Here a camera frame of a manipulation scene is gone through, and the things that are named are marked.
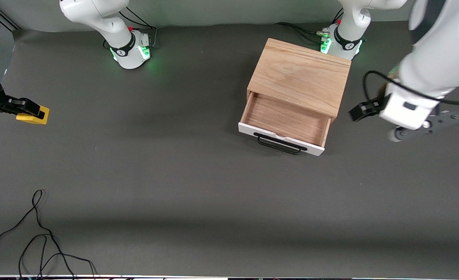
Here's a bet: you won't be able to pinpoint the yellow wooden block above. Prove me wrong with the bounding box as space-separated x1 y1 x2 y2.
16 106 50 125

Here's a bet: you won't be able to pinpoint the wooden drawer with white front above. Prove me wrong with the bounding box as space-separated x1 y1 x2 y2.
238 91 332 156

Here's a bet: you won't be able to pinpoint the black metal drawer handle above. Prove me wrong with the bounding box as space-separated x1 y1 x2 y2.
254 132 308 155

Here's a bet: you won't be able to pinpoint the wooden drawer cabinet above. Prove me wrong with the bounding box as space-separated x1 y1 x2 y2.
246 38 351 135

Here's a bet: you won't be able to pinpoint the dark grey table mat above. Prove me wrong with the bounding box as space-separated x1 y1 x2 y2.
0 21 459 277

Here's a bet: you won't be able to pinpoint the black metal frame rail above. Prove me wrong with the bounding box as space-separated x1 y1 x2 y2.
0 6 21 32

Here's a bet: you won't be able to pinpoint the black left base cables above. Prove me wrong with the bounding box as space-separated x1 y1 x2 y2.
274 8 345 43

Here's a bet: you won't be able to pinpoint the black base cables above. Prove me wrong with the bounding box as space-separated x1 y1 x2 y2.
274 8 345 43
119 8 158 49

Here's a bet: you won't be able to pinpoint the loose thin black cable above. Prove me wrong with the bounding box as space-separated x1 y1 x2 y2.
0 189 98 280

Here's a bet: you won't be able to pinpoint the black right base cables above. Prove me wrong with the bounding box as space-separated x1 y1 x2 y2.
119 8 158 49

